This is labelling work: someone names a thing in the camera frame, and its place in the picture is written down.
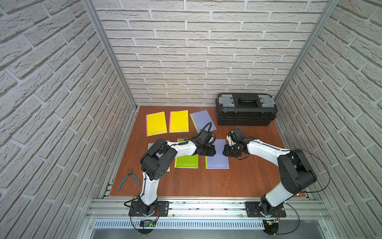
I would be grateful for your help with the white ventilation grille strip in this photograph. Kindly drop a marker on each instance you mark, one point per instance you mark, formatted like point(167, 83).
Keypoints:
point(179, 224)

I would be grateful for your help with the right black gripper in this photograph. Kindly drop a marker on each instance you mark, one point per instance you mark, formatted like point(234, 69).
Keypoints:
point(227, 152)

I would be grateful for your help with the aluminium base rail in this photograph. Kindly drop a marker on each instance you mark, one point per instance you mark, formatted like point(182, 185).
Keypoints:
point(206, 208)

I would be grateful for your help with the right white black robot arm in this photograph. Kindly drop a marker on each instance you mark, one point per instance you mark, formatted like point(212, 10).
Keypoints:
point(295, 171)

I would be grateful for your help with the black plastic toolbox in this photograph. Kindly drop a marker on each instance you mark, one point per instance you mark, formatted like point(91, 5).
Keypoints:
point(245, 109)

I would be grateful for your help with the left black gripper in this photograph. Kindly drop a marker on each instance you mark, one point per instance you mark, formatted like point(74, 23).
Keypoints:
point(209, 150)

